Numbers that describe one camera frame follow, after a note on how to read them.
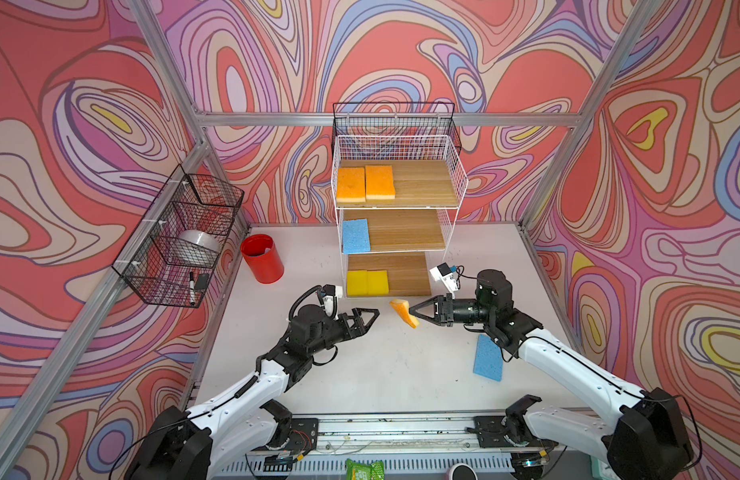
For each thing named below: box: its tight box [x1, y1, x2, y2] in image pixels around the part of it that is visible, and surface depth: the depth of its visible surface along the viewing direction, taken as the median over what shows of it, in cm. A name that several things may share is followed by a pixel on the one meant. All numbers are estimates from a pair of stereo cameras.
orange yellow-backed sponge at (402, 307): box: [389, 299, 420, 329], surface depth 70 cm
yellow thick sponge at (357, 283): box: [347, 270, 368, 296], surface depth 101 cm
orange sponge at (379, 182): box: [365, 165, 395, 199], surface depth 72 cm
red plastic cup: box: [240, 234, 284, 284], surface depth 100 cm
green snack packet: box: [345, 458, 385, 480], surface depth 69 cm
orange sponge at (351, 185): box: [336, 167, 366, 203], surface depth 70 cm
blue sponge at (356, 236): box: [342, 219, 371, 255], surface depth 84 cm
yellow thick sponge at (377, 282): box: [367, 270, 389, 295], surface depth 101 cm
